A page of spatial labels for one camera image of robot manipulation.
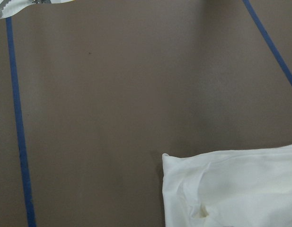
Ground white long-sleeve printed shirt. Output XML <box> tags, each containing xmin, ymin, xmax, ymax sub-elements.
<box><xmin>162</xmin><ymin>145</ymin><xmax>292</xmax><ymax>227</ymax></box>

